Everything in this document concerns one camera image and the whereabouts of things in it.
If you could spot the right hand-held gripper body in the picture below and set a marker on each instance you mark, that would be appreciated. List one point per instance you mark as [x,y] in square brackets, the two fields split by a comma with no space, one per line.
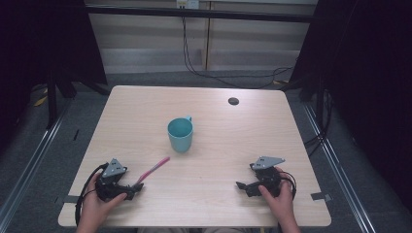
[267,179]

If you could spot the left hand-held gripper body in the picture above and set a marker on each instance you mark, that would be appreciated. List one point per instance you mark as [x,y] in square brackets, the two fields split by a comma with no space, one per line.
[111,181]

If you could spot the pink toothbrush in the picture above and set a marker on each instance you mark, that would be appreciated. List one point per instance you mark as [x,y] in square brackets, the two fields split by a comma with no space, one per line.
[152,170]

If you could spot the teal cup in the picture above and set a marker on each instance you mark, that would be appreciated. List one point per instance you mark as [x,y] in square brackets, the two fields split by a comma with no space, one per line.
[180,136]

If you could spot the person's right hand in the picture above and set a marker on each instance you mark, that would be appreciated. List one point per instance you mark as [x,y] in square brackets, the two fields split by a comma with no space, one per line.
[281,200]

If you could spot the person's left hand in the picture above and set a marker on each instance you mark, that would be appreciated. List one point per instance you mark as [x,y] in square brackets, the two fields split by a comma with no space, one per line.
[97,204]

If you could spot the grey tape strip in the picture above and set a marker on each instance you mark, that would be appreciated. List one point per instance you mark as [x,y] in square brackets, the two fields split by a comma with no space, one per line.
[321,196]
[72,199]

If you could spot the dark round table grommet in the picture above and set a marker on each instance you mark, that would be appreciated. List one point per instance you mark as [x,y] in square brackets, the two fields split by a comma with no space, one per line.
[233,101]

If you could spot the black metal stand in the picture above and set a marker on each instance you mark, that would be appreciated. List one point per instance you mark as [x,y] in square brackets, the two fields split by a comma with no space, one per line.
[51,100]

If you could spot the yellow floor tape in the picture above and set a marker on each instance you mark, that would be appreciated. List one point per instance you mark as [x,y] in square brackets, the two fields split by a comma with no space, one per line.
[40,101]

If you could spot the dark curtain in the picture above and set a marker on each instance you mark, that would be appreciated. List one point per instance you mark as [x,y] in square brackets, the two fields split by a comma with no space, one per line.
[366,81]
[39,39]

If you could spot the black horizontal bar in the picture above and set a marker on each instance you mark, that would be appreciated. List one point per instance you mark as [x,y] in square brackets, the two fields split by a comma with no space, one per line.
[226,14]

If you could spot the metal floor rail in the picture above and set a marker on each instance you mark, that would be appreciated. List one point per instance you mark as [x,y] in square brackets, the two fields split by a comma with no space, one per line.
[35,155]
[336,165]

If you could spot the white wall power outlet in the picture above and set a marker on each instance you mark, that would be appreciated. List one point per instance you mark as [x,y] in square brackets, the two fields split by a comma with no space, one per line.
[188,4]

